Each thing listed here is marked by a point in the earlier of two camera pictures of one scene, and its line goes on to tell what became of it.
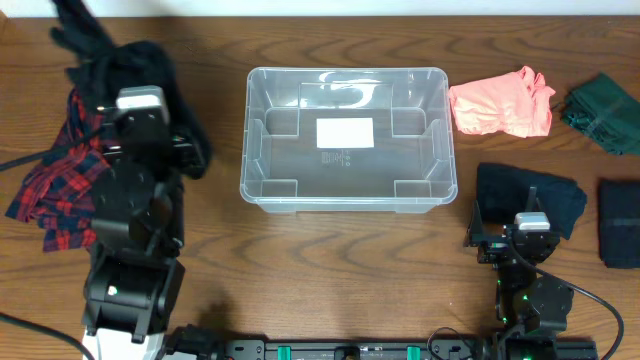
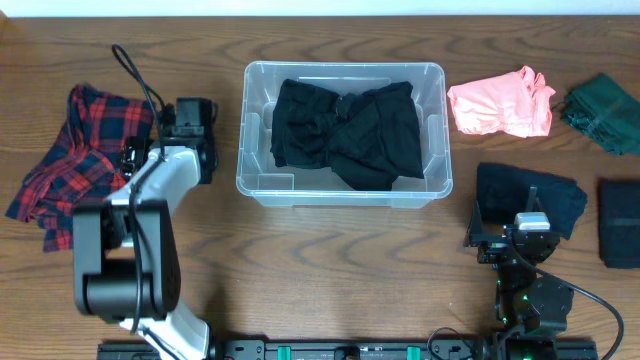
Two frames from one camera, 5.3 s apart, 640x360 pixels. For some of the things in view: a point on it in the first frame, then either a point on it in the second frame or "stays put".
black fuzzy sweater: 95,80 → 372,138
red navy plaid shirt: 60,196 stays put
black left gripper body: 177,154 → 213,160
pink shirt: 517,102 stays put
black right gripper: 493,247 stays put
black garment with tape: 503,190 stays put
